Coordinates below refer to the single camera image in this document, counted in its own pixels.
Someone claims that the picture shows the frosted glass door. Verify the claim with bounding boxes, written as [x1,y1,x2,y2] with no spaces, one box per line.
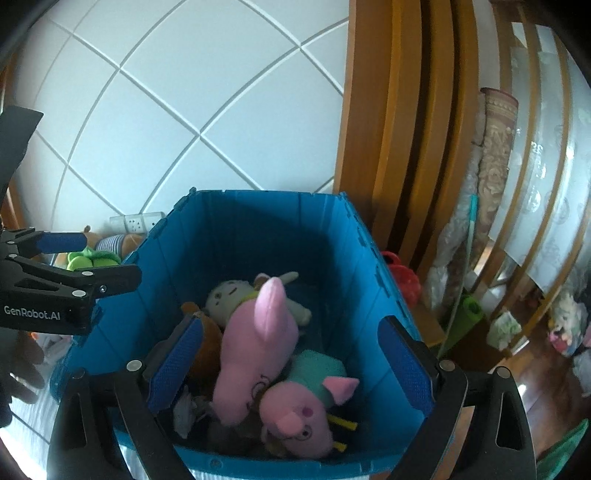
[485,18,591,296]

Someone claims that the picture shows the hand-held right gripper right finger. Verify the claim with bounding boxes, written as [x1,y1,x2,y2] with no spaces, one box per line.
[378,315,539,480]

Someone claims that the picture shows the brown bear plush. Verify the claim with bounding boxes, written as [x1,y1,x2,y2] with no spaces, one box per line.
[180,301,223,386]

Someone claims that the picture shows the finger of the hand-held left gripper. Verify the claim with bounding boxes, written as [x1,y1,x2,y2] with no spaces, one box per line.
[0,227,89,260]
[0,258,142,302]

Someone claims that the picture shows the white fabric plush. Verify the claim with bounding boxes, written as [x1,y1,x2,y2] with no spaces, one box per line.
[172,387,209,440]

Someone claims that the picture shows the teal pole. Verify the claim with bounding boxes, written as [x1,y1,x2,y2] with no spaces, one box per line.
[463,194,479,282]

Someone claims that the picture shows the wooden wall frame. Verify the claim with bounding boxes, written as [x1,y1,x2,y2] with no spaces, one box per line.
[333,0,483,278]

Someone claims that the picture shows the grey white plush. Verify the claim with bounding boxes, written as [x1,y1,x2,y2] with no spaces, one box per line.
[204,271,314,329]

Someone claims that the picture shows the brown plush with striped shirt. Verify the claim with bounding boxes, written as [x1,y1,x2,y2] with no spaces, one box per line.
[84,225,145,256]

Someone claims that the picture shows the white green cloth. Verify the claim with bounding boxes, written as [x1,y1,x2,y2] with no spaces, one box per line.
[486,309,523,352]

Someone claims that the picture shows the pile of plush toys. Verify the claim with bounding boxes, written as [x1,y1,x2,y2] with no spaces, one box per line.
[547,288,591,358]

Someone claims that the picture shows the green rolled mat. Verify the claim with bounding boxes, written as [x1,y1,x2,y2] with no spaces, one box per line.
[444,295,485,344]

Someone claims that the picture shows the large pink plush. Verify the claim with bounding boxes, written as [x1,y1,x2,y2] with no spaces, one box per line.
[213,277,302,426]

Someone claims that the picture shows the pink pig plush teal shirt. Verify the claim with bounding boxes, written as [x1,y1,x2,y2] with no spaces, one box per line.
[257,350,361,461]

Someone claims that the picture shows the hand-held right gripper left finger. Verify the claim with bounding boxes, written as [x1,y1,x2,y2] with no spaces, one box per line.
[46,316,206,480]

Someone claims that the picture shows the clear plastic wrap roll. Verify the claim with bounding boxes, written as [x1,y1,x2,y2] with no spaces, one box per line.
[424,175,476,319]

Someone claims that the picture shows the red plastic toy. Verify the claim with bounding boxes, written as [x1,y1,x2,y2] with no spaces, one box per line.
[380,250,422,309]

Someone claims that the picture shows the rolled patterned carpet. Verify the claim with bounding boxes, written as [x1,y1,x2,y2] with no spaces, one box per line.
[471,88,520,243]

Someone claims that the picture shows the blue plastic crate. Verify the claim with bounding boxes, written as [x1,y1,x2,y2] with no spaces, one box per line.
[50,188,437,474]

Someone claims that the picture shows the person's left hand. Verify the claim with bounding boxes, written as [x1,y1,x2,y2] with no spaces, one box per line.
[0,333,46,428]

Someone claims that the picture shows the green frog plush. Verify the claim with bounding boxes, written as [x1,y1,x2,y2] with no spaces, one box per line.
[66,246,122,272]

